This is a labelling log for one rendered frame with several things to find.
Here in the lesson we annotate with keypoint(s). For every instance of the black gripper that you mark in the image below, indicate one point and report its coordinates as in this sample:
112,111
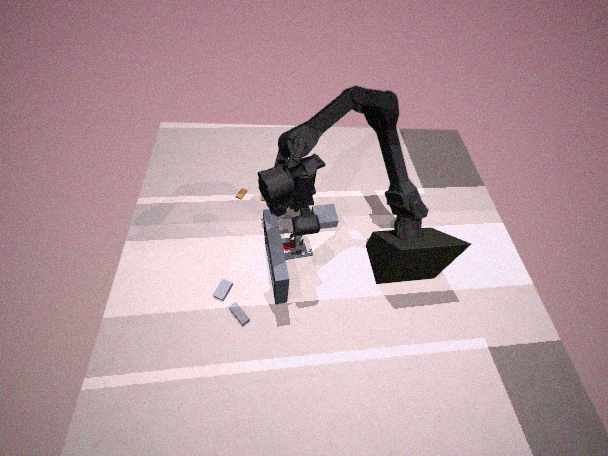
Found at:
304,224

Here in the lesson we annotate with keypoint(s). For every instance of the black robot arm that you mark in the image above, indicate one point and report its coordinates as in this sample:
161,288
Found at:
381,112

